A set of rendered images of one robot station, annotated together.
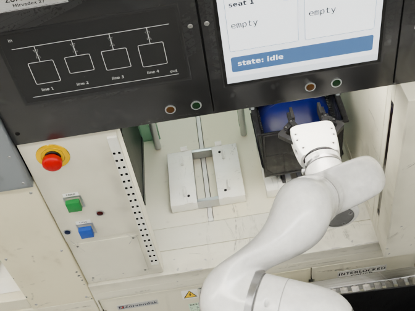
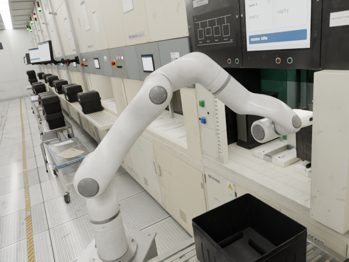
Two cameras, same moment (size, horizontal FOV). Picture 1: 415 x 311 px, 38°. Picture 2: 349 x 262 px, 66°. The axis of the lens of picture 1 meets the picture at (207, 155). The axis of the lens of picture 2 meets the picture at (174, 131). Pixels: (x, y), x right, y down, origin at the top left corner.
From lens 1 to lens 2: 1.10 m
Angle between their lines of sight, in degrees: 57
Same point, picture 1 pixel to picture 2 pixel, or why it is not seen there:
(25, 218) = (190, 104)
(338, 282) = not seen: hidden behind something
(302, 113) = not seen: hidden behind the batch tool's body
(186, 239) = (244, 162)
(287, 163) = (308, 152)
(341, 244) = (298, 200)
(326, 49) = (284, 36)
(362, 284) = not seen: hidden behind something
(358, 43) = (299, 34)
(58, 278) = (195, 143)
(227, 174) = (288, 154)
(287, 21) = (268, 16)
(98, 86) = (211, 43)
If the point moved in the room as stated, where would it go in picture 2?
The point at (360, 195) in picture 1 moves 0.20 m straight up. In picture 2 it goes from (256, 108) to (254, 46)
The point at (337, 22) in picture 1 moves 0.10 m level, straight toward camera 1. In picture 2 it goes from (289, 18) to (263, 22)
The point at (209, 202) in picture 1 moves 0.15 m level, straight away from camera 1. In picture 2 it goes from (267, 157) to (285, 149)
